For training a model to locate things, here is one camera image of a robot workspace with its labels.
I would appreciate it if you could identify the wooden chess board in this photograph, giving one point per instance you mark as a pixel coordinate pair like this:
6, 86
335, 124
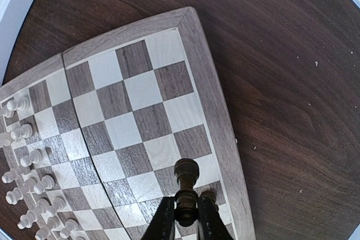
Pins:
145, 95

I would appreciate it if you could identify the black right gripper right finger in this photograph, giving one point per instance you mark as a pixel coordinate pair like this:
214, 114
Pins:
209, 222

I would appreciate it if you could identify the white chess pieces group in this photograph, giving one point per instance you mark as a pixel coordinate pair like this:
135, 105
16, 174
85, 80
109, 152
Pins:
56, 148

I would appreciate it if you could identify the white plastic sorting tray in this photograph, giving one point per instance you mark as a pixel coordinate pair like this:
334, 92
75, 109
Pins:
13, 14

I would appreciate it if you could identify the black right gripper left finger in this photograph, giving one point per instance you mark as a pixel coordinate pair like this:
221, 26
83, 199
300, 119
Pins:
162, 225

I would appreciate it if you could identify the dark chess piece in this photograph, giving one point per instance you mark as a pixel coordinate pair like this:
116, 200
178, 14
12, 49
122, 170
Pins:
187, 173
212, 196

